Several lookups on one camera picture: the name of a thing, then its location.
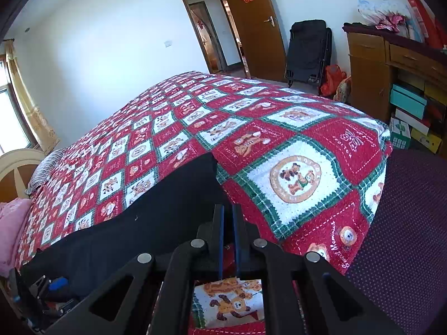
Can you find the white flat box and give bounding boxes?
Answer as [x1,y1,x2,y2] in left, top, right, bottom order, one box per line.
[394,107,432,135]

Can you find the teal box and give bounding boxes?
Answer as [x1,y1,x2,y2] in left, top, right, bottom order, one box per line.
[389,84,429,120]

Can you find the wooden door frame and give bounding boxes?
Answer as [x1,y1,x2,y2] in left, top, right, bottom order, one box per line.
[175,0,253,78]

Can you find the pink folded blanket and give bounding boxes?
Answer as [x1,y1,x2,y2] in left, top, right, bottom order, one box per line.
[0,198,33,278]

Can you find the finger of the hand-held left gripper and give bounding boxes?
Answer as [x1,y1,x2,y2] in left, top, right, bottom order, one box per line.
[47,276,70,291]

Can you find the purple dotted cloth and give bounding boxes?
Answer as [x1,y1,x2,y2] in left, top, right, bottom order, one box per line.
[345,148,447,335]

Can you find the long red box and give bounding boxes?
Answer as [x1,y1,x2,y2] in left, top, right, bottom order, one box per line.
[406,0,445,50]

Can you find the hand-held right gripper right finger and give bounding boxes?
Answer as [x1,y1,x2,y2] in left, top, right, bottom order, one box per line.
[232,204,406,335]

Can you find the brown wooden door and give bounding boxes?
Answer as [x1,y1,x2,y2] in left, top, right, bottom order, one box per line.
[223,0,287,83]

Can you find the red bag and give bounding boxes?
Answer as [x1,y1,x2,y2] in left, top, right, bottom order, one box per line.
[320,64,348,97]

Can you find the patterned bag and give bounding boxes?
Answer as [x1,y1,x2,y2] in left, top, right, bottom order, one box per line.
[333,76,353,104]

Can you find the black folding chair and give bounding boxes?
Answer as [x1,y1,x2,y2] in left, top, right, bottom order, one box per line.
[284,20,333,88]

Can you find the cream wooden headboard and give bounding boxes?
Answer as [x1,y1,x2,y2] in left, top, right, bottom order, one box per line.
[0,148,44,204]

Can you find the window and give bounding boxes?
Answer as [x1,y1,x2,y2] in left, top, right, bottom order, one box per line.
[0,55,36,155]

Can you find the black pants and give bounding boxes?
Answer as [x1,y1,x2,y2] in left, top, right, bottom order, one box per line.
[19,152,247,299]

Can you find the pink plastic bag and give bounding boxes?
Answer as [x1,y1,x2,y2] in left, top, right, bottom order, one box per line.
[375,11,406,34]

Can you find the brown wooden desk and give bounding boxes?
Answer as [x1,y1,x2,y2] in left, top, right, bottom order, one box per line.
[342,22,447,137]

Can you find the striped pillow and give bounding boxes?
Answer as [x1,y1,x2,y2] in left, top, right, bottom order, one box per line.
[26,147,69,196]

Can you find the yellow patterned curtain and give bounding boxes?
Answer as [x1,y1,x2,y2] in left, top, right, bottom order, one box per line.
[3,38,61,154]

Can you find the white plastic bag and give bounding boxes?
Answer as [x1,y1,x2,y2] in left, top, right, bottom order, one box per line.
[357,0,412,30]

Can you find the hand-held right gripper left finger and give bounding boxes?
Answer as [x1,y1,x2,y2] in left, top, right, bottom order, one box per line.
[45,204,224,335]

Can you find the red printed blanket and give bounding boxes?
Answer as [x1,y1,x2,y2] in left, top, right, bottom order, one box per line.
[14,71,392,335]

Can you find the green and white box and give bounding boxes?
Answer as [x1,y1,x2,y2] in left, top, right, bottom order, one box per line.
[388,116,413,150]

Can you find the yellow box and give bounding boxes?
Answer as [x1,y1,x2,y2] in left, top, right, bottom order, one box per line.
[410,127,443,154]

